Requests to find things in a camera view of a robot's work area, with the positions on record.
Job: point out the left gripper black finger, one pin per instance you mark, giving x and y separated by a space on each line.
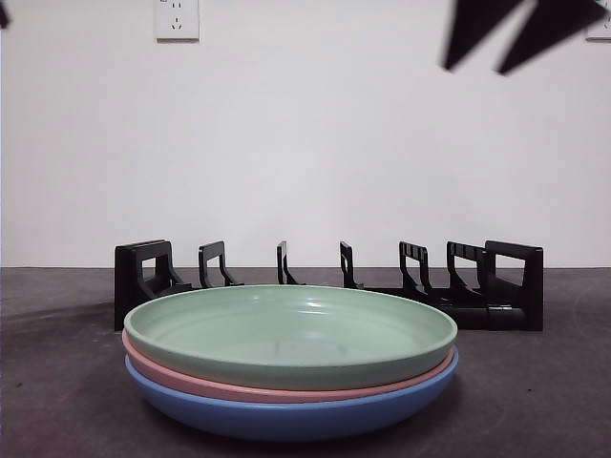
4 13

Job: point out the blue plate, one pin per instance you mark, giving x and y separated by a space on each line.
286 422

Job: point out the green plate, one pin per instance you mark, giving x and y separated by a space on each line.
286 324

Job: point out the white wall socket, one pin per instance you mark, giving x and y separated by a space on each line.
176 19
602 34

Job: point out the pink plate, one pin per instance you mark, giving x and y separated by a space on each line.
286 396

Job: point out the black plate rack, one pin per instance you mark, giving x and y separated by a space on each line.
530 286

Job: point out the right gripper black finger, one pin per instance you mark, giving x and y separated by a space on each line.
554 24
477 24

